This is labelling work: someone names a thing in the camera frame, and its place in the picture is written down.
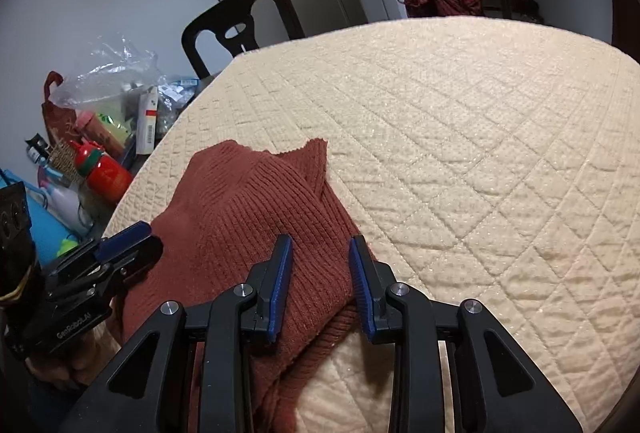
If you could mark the person's left hand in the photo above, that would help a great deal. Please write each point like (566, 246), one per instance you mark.
(85, 363)

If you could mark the blue bag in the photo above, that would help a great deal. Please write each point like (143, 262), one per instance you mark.
(45, 233)

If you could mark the white carton box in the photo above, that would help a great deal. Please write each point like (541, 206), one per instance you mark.
(148, 120)

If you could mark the pink printed container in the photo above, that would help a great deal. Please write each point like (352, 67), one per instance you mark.
(102, 130)

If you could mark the blue printed plastic packet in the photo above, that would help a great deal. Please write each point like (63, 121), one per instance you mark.
(177, 100)

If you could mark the black chair with cutout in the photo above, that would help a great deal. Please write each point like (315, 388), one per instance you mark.
(210, 25)

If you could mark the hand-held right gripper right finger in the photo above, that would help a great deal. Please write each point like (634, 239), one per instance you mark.
(361, 288)

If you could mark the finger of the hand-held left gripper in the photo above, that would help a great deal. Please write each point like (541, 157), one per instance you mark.
(122, 238)
(142, 258)

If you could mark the reddish brown knit sweater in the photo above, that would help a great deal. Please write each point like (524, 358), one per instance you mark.
(240, 213)

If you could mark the clear plastic bag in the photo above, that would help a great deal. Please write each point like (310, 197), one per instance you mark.
(105, 73)

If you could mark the green ball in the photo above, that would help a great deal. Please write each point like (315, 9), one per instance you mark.
(69, 247)

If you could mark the red bottle with antlers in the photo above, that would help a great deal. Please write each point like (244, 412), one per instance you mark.
(107, 175)

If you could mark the white bottle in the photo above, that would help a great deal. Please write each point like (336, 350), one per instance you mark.
(70, 208)

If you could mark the cream quilted blanket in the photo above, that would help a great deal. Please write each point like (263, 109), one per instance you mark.
(475, 138)

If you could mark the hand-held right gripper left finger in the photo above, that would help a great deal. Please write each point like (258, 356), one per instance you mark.
(280, 288)

